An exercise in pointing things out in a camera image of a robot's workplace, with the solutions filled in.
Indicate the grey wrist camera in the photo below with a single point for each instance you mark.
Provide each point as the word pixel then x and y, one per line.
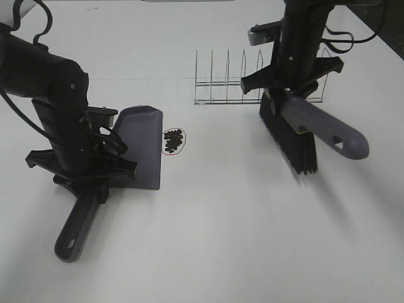
pixel 101 116
pixel 265 33

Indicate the pile of coffee beans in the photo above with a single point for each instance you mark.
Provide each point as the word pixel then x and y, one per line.
pixel 174 140

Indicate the grey plastic dustpan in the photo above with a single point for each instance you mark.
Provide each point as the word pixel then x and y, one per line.
pixel 139 127

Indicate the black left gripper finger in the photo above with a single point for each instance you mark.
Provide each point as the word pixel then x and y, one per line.
pixel 103 190
pixel 74 187

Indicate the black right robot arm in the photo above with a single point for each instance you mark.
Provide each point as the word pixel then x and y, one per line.
pixel 311 10

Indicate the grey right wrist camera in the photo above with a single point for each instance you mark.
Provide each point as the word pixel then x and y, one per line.
pixel 265 33

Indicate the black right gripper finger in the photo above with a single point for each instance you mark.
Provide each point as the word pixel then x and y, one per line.
pixel 310 88
pixel 276 97

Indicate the chrome wire dish rack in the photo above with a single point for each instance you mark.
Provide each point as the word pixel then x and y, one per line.
pixel 217 77

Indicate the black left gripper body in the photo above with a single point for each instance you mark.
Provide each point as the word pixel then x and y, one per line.
pixel 79 152

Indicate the grey hand brush black bristles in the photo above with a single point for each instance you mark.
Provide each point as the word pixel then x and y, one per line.
pixel 300 123

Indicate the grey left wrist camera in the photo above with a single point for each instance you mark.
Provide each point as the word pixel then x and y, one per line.
pixel 101 116

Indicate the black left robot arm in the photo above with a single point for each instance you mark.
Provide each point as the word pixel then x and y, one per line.
pixel 29 70

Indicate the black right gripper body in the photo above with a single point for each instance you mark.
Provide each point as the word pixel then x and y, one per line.
pixel 294 61

